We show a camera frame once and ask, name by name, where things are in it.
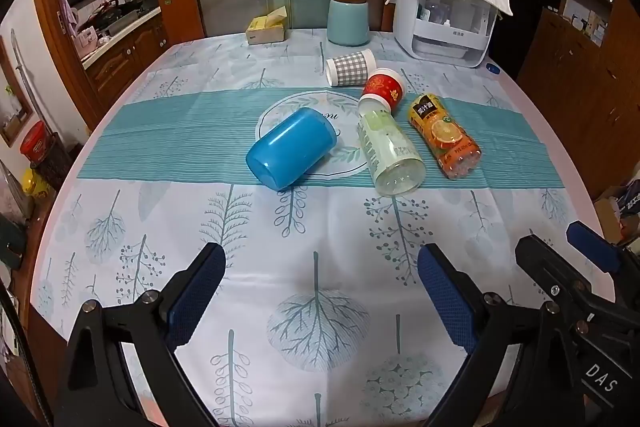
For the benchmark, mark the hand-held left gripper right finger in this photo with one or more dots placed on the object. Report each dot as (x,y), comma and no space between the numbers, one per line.
(446,302)

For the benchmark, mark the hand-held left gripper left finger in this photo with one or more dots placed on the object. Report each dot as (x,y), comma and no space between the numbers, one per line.
(196,299)

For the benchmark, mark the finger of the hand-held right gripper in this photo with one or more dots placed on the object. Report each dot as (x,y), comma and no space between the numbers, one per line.
(597,249)
(555,272)

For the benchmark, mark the blue plastic cup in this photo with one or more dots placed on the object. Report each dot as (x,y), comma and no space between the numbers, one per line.
(292,147)

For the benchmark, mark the red paper cup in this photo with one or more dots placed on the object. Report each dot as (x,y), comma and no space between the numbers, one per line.
(386,88)

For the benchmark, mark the grey checked paper cup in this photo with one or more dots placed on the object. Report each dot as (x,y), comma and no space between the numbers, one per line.
(350,68)

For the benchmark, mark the cardboard box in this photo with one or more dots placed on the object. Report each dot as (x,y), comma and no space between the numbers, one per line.
(617,212)

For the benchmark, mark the tree-print tablecloth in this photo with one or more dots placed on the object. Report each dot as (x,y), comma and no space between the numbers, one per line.
(310,247)

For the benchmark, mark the wooden cabinet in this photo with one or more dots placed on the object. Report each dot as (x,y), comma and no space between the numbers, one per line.
(575,92)

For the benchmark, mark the clear green-label bottle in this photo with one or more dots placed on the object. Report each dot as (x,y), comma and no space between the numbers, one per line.
(390,147)

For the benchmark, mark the orange juice bottle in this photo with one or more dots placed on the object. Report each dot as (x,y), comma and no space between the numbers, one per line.
(442,134)

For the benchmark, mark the yellow container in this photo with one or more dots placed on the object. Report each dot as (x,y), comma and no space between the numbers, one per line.
(36,184)

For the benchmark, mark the blue bottle cap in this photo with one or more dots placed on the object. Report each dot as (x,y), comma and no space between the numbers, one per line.
(493,68)

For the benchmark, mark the red bucket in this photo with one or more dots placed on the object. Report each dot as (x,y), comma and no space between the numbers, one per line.
(34,142)

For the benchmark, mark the white water dispenser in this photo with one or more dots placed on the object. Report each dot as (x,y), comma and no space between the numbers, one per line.
(440,32)

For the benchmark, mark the yellow tissue box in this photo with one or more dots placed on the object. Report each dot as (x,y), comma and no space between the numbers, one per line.
(265,29)

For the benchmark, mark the pink bag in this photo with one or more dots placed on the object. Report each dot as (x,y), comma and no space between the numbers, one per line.
(87,42)

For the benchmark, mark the teal canister with brown lid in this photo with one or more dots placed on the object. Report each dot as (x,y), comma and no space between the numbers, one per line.
(348,22)

